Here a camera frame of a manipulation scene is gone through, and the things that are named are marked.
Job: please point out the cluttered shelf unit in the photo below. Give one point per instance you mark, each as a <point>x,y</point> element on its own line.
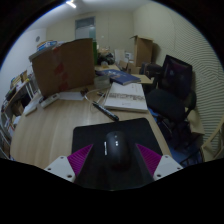
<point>5,133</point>

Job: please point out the blue book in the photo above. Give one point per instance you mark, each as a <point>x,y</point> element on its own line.
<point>120,77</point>

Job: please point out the ceiling light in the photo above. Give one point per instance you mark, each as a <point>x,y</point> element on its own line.
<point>70,4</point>

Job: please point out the white paper sheet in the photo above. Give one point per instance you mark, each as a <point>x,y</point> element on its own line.
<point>71,96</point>

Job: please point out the large brown cardboard box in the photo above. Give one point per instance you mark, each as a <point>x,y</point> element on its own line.
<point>66,66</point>

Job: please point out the wall window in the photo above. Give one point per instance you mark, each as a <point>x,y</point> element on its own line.
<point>85,28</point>

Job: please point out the thick white book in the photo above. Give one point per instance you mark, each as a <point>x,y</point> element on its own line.
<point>126,97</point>

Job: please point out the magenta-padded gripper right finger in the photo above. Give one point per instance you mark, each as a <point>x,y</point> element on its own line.
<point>166,166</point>

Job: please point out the black marker pen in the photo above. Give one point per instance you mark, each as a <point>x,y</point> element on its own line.
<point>106,111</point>

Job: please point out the black office chair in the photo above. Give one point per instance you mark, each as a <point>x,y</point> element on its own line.
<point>173,100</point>

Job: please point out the wooden side desk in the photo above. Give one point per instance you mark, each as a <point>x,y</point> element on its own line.
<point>16,90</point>

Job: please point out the round wall clock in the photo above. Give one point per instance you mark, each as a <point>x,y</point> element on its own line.
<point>37,38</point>

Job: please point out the black computer mouse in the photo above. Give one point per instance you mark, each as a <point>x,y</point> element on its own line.
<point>117,150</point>

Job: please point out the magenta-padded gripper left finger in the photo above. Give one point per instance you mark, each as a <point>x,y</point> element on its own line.
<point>60,166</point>

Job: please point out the clear plastic container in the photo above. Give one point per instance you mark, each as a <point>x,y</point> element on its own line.
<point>101,82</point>

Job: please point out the wooden chair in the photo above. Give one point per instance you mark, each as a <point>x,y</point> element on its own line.
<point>213,143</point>

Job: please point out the black mouse pad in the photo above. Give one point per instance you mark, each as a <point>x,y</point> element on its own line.
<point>90,136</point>

